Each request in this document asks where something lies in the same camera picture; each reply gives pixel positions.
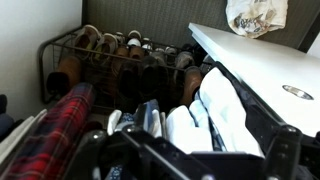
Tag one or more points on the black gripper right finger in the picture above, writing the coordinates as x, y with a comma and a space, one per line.
283, 153

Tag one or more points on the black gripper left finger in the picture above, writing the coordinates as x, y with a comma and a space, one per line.
86, 153

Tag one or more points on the white table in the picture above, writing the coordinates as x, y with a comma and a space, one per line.
266, 66

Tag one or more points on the round metal door pull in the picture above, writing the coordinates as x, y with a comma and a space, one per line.
297, 92

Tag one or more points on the red plaid shirt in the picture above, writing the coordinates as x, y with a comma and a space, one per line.
56, 133

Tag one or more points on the white light-blue shirt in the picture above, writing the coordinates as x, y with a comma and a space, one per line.
226, 110

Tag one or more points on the blue shirt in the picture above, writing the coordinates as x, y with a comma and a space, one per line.
148, 115

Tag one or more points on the cream shirt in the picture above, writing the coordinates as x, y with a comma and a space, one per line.
16, 133

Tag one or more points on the brown leather boot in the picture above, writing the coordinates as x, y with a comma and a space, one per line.
66, 73

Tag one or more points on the dark shoe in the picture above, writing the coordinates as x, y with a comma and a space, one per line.
150, 75
128, 81

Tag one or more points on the brown leather shoe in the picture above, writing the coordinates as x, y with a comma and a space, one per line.
191, 83
136, 52
121, 55

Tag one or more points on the dark metal shoe rack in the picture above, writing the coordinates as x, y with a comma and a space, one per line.
46, 53

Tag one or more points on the tan sandal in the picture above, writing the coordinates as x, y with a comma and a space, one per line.
106, 46
87, 38

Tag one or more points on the white sneaker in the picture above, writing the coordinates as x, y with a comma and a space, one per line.
134, 38

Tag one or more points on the grey shoe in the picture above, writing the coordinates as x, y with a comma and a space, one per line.
183, 60

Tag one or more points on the white printed plastic bag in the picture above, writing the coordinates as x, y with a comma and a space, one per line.
255, 16

